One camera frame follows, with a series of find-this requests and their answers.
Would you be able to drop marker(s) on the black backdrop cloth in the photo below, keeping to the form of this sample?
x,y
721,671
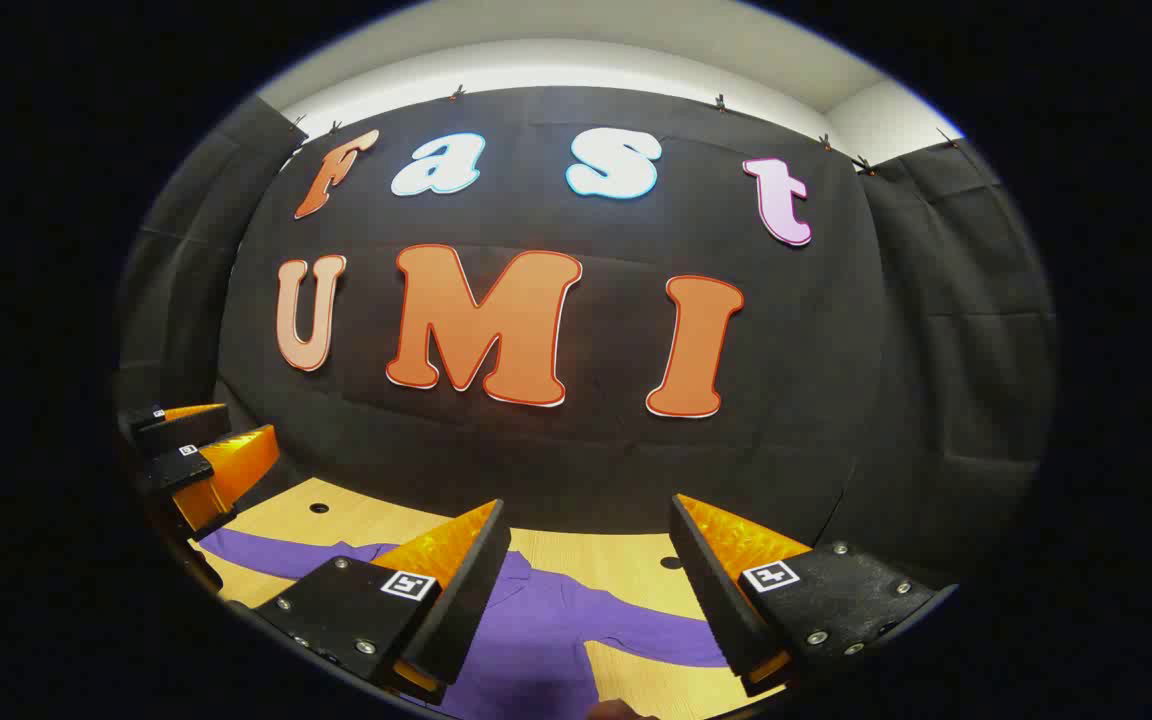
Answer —
x,y
616,450

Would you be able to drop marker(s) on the purple knit cardigan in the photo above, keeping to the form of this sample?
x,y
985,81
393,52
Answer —
x,y
536,640

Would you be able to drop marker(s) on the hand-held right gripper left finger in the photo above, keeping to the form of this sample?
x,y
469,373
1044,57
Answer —
x,y
471,590

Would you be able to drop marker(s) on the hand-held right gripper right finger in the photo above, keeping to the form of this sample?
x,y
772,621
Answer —
x,y
711,590

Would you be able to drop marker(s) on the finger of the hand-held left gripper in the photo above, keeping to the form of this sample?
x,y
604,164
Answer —
x,y
176,430
171,472

